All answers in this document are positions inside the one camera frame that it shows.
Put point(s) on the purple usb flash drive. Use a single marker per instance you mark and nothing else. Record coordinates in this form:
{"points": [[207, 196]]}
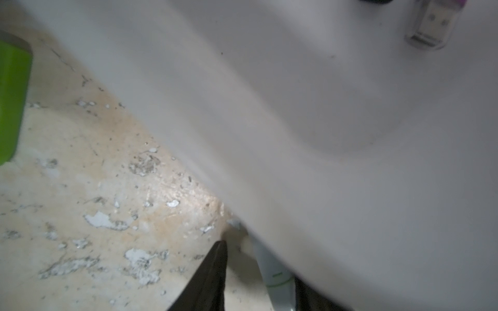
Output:
{"points": [[432, 22]]}

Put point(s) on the white storage box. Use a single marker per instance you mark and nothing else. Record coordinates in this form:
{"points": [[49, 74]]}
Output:
{"points": [[367, 165]]}

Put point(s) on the black usb drive white stripe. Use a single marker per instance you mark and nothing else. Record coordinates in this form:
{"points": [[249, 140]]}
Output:
{"points": [[378, 2]]}

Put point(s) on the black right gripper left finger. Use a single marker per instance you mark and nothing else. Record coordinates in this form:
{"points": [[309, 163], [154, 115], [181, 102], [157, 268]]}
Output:
{"points": [[205, 290]]}

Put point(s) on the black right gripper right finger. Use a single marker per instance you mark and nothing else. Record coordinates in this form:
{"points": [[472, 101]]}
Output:
{"points": [[307, 299]]}

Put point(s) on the white usb flash drive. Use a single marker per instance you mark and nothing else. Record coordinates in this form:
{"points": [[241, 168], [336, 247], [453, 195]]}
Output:
{"points": [[278, 280]]}

